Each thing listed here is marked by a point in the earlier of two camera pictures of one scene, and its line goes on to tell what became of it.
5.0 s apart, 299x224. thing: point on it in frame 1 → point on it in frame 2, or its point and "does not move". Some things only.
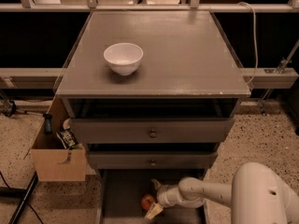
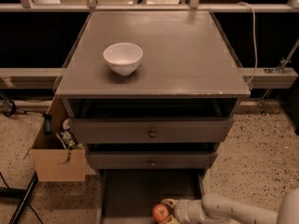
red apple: x=148 y=201 → x=160 y=213
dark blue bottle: x=48 y=123 does not move
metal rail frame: x=52 y=77 does not move
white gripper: x=163 y=195 → x=184 y=211
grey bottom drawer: x=121 y=191 does not move
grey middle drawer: x=152 y=160 does not move
